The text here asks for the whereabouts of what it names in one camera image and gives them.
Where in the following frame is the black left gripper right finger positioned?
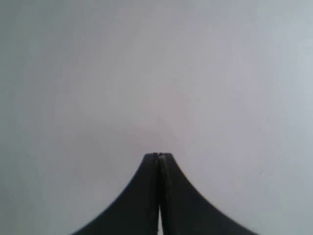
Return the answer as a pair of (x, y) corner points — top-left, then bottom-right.
(158, 153), (255, 235)

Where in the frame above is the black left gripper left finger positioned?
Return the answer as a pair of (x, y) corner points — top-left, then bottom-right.
(74, 153), (159, 235)

